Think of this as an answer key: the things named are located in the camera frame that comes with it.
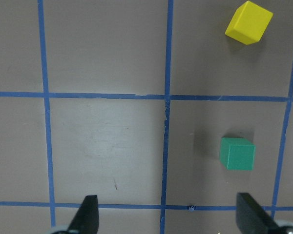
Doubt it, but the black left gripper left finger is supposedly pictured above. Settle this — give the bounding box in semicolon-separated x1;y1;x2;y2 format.
67;195;99;234

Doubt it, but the green wooden cube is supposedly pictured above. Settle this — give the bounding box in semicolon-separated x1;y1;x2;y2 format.
219;137;256;171

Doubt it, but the yellow wooden cube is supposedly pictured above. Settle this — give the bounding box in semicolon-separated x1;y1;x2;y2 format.
225;0;273;45

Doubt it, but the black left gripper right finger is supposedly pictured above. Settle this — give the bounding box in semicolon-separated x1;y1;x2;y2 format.
236;193;280;234

